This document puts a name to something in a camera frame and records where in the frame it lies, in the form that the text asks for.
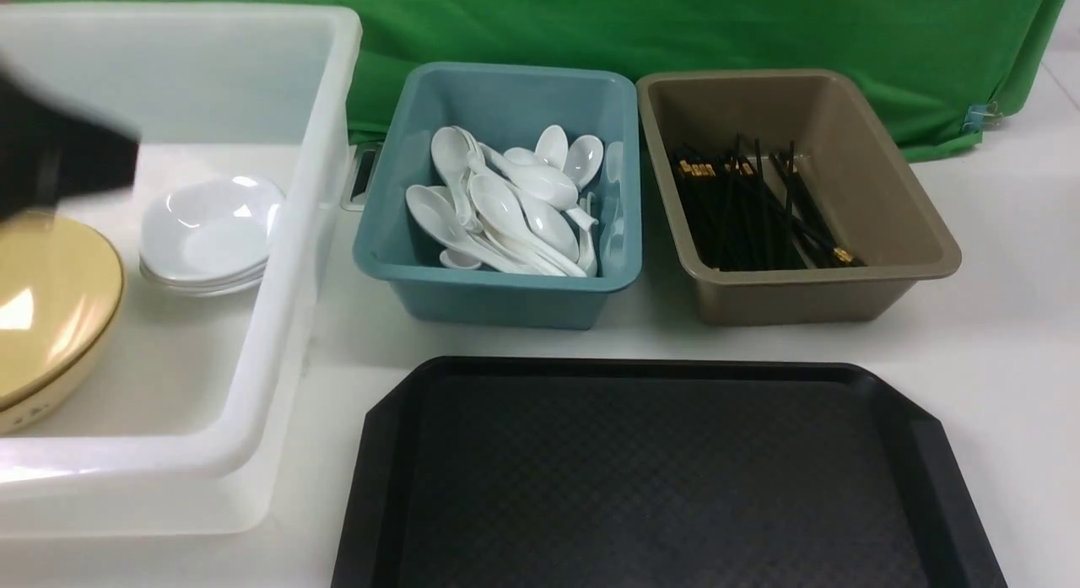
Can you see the white square dish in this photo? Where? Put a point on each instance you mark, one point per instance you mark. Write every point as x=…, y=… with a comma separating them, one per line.
x=226, y=282
x=210, y=231

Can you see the white soup spoon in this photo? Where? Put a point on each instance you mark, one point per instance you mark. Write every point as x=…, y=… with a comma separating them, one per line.
x=499, y=208

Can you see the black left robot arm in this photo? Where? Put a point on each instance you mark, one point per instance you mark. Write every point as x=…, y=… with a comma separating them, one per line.
x=52, y=151

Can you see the blue binder clip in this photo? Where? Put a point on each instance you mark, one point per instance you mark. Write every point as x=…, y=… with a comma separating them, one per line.
x=981, y=117

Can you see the large white plastic tub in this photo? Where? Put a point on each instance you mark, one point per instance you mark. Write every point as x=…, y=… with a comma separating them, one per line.
x=179, y=428

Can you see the brown plastic bin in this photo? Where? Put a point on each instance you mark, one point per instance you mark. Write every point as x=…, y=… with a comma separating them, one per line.
x=699, y=128

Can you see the black serving tray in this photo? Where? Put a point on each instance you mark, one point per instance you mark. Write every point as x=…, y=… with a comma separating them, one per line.
x=540, y=472

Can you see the black chopstick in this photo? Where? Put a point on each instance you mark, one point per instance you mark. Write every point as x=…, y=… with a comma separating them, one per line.
x=814, y=225
x=763, y=194
x=789, y=204

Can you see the green backdrop cloth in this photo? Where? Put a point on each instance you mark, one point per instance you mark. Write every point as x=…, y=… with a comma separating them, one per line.
x=924, y=65

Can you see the black chopstick in bin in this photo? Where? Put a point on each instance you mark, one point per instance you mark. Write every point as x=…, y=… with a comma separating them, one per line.
x=814, y=225

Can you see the white dish in tub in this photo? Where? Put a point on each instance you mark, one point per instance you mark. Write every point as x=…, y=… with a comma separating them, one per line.
x=210, y=290

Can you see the white spoon in bin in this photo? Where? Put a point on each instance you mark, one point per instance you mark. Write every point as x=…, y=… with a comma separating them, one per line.
x=540, y=180
x=552, y=147
x=548, y=224
x=585, y=158
x=433, y=211
x=450, y=155

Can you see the teal plastic bin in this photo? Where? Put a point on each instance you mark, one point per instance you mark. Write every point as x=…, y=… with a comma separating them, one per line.
x=504, y=106

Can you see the yellow noodle bowl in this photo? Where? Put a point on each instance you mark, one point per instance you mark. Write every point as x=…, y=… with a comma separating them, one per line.
x=61, y=284

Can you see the yellow bowl in tub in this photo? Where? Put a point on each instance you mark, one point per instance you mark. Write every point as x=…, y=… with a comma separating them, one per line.
x=43, y=400

